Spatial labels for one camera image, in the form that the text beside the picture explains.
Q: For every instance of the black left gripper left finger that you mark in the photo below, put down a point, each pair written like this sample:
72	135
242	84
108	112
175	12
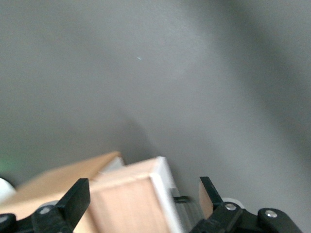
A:
70	208

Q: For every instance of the wooden drawer cabinet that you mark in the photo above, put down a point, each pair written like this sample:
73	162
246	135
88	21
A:
60	177

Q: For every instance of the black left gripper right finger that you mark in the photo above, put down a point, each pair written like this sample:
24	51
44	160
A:
218	216

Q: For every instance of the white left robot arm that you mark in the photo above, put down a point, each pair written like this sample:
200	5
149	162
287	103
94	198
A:
5	189

